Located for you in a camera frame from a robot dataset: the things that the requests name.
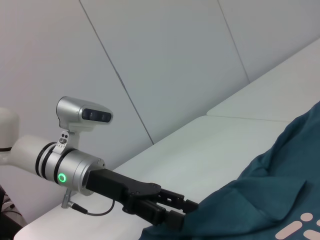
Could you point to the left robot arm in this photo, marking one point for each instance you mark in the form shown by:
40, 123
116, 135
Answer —
27, 155

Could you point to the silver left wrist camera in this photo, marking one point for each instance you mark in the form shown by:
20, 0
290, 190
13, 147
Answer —
72, 110

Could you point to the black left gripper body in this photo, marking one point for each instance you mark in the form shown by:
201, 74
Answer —
112, 185

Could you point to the teal FREE print t-shirt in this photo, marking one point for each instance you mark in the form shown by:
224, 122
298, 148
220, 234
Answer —
262, 195

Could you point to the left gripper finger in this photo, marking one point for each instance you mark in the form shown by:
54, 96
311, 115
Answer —
177, 200
160, 215

